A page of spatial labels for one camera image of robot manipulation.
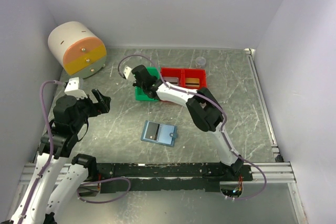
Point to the aluminium frame rail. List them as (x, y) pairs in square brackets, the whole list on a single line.
[(278, 171)]

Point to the green plastic bin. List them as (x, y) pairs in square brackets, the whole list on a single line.
[(139, 94)]

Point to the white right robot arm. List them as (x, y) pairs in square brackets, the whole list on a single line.
[(205, 111)]

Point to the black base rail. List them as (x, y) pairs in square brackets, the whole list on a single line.
[(170, 176)]

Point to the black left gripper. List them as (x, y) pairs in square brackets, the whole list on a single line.
[(102, 106)]

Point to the black card stripe side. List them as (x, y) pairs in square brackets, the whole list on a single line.
[(151, 132)]

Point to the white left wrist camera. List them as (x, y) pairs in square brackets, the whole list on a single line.
[(74, 88)]

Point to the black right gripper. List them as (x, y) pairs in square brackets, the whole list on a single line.
[(136, 83)]

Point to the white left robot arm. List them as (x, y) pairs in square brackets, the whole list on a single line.
[(44, 199)]

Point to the gold credit card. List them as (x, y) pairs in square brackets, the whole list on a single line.
[(192, 83)]

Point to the red plastic bin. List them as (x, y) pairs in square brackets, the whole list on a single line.
[(174, 72), (196, 73)]

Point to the silver credit card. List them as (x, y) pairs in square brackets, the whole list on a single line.
[(172, 80)]

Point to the blue card holder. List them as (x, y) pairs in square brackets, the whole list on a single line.
[(166, 136)]

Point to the small clear plastic cup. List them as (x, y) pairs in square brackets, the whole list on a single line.
[(200, 62)]

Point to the round pastel drawer cabinet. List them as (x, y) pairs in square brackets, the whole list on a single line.
[(79, 51)]

